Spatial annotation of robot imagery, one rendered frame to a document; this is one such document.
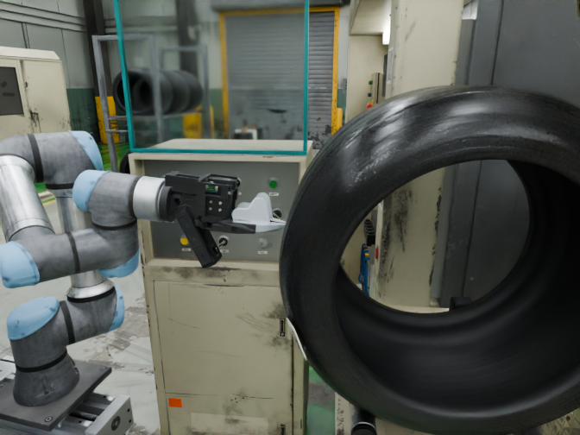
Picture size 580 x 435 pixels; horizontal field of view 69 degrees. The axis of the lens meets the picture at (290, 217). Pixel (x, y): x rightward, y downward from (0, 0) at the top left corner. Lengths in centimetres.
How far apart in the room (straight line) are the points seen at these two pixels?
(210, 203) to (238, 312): 79
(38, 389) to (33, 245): 55
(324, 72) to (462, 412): 958
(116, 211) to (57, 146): 38
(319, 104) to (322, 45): 127
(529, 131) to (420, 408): 44
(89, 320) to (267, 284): 54
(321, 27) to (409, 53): 926
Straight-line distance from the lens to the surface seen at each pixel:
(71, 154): 111
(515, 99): 63
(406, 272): 105
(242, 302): 143
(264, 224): 70
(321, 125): 1015
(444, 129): 58
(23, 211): 88
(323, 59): 1013
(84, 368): 136
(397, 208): 99
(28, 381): 127
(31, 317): 119
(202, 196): 70
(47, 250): 79
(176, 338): 157
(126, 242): 80
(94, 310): 121
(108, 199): 76
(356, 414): 82
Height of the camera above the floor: 147
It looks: 18 degrees down
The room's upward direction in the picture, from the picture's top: straight up
